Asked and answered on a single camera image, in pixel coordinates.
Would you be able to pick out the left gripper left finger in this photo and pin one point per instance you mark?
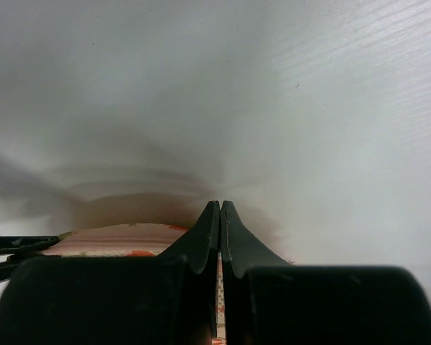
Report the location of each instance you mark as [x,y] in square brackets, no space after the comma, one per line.
[195,254]

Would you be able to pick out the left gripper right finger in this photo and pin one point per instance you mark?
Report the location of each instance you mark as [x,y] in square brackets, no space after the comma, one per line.
[241,251]

